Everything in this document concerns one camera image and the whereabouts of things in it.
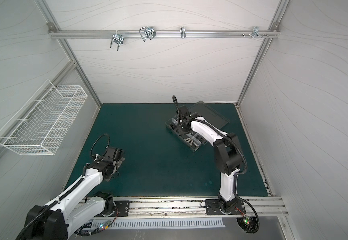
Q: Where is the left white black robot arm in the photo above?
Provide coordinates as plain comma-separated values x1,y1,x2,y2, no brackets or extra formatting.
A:
16,145,125,240

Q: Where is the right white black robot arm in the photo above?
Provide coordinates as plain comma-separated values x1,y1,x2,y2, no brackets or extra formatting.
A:
172,96,248,214

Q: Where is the clear plastic compartment organizer box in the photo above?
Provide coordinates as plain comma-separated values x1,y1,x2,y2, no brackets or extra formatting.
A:
166,101,230,152

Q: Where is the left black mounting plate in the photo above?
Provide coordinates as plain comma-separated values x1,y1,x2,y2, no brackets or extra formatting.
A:
99,201,130,217

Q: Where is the black mounting plate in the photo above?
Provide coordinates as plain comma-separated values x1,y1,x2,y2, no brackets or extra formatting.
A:
99,201,130,217
201,198,246,216

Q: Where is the green table mat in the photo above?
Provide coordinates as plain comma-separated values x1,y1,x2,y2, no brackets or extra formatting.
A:
62,103,268,198

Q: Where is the middle metal U-bolt clamp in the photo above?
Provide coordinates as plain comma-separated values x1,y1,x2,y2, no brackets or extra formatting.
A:
139,26,157,42

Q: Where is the metal u-bolt clamp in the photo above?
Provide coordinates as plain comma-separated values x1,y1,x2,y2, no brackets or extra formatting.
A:
110,32,124,51
139,26,157,42

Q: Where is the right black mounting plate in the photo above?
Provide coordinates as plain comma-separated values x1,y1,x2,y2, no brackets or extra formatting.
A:
201,198,246,216

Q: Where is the left metal U-bolt clamp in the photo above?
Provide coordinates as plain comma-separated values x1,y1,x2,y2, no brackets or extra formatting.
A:
110,32,124,51

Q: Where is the white slotted cable duct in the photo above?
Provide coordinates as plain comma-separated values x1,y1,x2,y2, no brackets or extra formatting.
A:
108,218,226,230

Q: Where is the left base cable bundle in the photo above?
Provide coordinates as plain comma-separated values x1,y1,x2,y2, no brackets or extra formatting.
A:
74,209,119,238

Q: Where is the white wire basket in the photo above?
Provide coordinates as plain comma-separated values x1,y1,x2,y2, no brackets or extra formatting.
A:
0,80,88,156

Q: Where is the small metal bracket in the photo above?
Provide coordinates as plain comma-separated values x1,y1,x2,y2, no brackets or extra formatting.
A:
180,27,186,39

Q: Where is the right metal bracket with bolts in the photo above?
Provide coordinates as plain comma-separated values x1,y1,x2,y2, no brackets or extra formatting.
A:
242,27,269,39

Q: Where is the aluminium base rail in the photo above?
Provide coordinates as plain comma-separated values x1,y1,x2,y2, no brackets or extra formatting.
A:
72,196,289,220

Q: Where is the right base cable loop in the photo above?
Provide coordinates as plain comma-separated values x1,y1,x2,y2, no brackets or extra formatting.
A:
236,196,261,234

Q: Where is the horizontal aluminium top rail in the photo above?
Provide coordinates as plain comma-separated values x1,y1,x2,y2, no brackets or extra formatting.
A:
49,29,281,40

